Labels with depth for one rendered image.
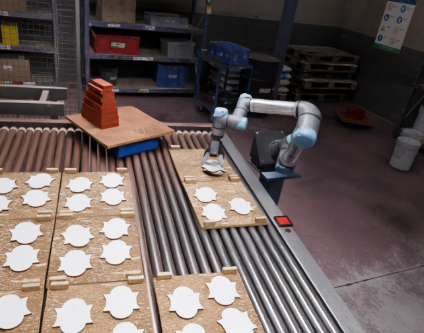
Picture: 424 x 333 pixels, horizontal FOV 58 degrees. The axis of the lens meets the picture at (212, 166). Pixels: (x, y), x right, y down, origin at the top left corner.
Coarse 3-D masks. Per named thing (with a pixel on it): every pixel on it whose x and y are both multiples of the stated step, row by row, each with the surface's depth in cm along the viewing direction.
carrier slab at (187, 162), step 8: (176, 152) 248; (184, 152) 250; (192, 152) 251; (200, 152) 253; (176, 160) 238; (184, 160) 240; (192, 160) 241; (200, 160) 243; (216, 160) 246; (176, 168) 229; (184, 168) 230; (192, 168) 232; (200, 168) 233; (224, 168) 237; (200, 176) 224; (208, 176) 226; (216, 176) 227; (224, 176) 228
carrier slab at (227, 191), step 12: (192, 192) 208; (216, 192) 211; (228, 192) 213; (240, 192) 215; (192, 204) 198; (204, 204) 199; (228, 204) 202; (252, 204) 206; (228, 216) 193; (240, 216) 194; (252, 216) 196; (204, 228) 183; (216, 228) 185
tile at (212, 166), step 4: (208, 160) 235; (212, 160) 236; (204, 164) 230; (208, 164) 231; (212, 164) 231; (216, 164) 232; (220, 164) 233; (208, 168) 225; (212, 168) 226; (216, 168) 227; (220, 168) 227
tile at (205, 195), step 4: (200, 188) 211; (204, 188) 212; (208, 188) 212; (196, 192) 207; (200, 192) 207; (204, 192) 208; (208, 192) 209; (212, 192) 209; (196, 196) 204; (200, 196) 204; (204, 196) 204; (208, 196) 205; (212, 196) 206; (200, 200) 201; (204, 200) 201; (208, 200) 202; (212, 200) 203; (216, 200) 203
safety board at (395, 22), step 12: (396, 0) 651; (408, 0) 631; (384, 12) 675; (396, 12) 653; (408, 12) 632; (384, 24) 676; (396, 24) 654; (408, 24) 634; (384, 36) 678; (396, 36) 656; (384, 48) 680; (396, 48) 657
